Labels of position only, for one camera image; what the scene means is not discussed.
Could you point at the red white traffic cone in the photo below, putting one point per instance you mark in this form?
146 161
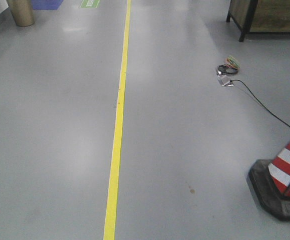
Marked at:
271 182

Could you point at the wooden black-framed cabinet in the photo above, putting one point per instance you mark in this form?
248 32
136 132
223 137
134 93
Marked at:
260 16

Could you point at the brass cylindrical bin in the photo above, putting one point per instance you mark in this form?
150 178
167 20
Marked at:
22 12

